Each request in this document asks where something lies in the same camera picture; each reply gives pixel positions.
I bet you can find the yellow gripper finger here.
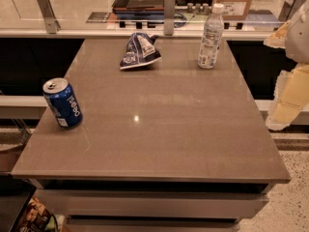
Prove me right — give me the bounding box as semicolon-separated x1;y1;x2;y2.
264;20;290;48
266;64;309;131

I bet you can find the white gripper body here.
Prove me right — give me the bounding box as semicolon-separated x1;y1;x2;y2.
285;0;309;64

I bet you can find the clear plastic water bottle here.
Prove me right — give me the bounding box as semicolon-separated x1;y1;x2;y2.
198;3;224;69

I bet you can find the blue pepsi can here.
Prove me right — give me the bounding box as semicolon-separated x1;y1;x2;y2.
42;77;83;129

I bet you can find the blue crumpled chip bag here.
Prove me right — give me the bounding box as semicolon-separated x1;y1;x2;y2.
120;32;161;70

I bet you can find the upper white drawer front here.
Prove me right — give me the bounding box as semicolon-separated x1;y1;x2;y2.
36;189;268;219

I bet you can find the white drawer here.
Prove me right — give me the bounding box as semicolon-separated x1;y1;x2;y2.
66;218;239;232
36;189;268;219

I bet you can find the lower white drawer front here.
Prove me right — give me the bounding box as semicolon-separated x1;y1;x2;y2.
66;218;239;232

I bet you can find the snack bag in bin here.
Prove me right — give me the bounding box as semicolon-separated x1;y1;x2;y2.
14;197;59;232

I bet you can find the black bin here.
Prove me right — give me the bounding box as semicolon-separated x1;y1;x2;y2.
0;176;36;232

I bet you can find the right metal glass bracket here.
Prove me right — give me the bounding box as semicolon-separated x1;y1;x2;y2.
278;0;306;22

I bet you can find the metal glass bracket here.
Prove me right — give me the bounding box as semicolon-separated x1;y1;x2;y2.
37;0;61;34
278;0;306;22
164;0;176;36

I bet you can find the middle metal glass bracket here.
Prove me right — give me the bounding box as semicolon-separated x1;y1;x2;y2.
164;0;176;36

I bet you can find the left metal glass bracket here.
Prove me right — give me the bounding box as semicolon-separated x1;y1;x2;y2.
37;0;61;34

